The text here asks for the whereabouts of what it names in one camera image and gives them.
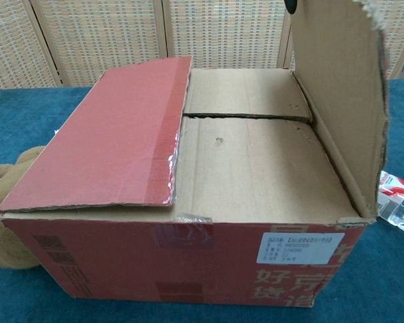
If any red cardboard box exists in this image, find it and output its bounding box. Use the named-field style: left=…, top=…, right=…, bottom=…
left=0, top=0, right=391, bottom=309

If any woven bamboo folding screen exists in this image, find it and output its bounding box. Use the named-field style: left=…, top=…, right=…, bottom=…
left=0, top=0, right=404, bottom=94

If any clear plastic water bottle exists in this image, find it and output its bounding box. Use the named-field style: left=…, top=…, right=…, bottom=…
left=376, top=170, right=404, bottom=236

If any blue carpeted table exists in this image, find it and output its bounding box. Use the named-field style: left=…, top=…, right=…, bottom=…
left=0, top=77, right=404, bottom=323

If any brown plush toy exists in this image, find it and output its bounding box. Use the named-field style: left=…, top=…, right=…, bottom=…
left=0, top=145, right=48, bottom=270

